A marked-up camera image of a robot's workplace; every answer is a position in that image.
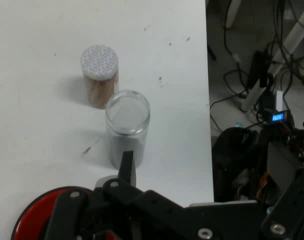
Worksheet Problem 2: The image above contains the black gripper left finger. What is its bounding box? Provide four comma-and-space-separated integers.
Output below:
44, 150, 224, 240

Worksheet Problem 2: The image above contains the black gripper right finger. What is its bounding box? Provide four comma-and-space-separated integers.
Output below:
261, 140, 304, 240

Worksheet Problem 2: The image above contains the clear plastic jar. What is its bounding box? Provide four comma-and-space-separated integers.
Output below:
104, 89, 151, 169

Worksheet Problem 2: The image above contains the black meter blue display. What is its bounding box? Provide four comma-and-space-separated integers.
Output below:
263, 107, 292, 126

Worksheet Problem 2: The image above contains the white plug block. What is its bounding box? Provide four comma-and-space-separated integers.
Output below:
276, 90, 284, 111

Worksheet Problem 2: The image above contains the red bowl black rim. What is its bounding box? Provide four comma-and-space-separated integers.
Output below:
10, 186, 117, 240

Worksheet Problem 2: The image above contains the white metal leg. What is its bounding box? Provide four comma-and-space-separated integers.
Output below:
240, 0, 304, 113
225, 0, 242, 29

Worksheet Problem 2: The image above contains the cinnamon jar white printed lid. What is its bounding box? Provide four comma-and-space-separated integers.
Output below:
79, 44, 120, 110

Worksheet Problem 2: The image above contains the black power brick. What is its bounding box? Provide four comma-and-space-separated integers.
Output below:
247, 50, 272, 89

